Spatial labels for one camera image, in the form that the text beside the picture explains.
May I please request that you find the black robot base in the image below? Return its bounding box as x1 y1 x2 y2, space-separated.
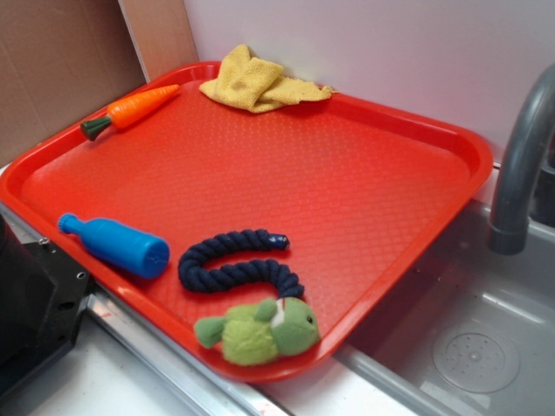
1 219 92 399

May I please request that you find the blue plastic toy bottle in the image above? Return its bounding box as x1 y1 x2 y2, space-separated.
58 213 170 279

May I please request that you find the red plastic tray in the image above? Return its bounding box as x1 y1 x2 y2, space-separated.
1 62 493 383

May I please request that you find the yellow cloth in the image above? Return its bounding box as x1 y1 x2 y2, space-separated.
199 44 334 114

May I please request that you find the green plush toy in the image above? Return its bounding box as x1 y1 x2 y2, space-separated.
193 297 321 367

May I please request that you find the orange toy carrot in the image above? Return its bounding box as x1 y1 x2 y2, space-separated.
80 84 180 141

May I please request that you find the grey toy sink basin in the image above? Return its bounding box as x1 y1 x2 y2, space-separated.
333 197 555 416

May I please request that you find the grey sink faucet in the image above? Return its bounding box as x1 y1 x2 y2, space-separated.
487 65 554 255

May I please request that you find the brown cardboard panel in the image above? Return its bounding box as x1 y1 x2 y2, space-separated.
1 1 145 165

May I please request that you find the dark blue rope toy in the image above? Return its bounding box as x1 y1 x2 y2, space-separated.
178 229 304 299

